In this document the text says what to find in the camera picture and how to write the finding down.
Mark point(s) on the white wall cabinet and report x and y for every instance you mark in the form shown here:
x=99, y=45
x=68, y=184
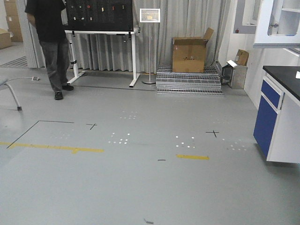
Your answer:
x=278, y=24

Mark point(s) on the white floor power strip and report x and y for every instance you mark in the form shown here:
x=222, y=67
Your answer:
x=35, y=78

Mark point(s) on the blue and white lab bench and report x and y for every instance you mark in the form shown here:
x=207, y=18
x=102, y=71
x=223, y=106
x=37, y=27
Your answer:
x=277, y=126

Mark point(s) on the stacked metal grates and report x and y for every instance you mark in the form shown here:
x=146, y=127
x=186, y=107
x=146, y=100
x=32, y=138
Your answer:
x=206, y=83

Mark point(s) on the person in black shirt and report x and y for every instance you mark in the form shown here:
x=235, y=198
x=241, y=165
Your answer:
x=45, y=16

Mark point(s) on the black pegboard with parts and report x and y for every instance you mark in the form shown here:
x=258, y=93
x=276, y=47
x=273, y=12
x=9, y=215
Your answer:
x=99, y=15

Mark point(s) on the white standing desk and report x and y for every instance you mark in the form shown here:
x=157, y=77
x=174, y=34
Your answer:
x=131, y=35

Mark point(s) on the sign stand with frame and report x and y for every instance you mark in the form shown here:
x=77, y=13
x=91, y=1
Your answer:
x=149, y=15

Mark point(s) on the grey curtain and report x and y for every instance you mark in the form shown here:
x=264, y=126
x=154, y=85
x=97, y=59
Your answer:
x=179, y=19

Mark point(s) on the metal box with open door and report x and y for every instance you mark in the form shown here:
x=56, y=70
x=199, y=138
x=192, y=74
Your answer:
x=234, y=75

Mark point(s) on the stacked cardboard boxes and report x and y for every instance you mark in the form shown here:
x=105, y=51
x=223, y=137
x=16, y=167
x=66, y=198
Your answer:
x=13, y=21

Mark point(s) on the small cardboard box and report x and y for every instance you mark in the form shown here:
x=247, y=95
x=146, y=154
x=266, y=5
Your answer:
x=241, y=57

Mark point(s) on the large open cardboard box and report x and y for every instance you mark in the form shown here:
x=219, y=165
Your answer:
x=189, y=53

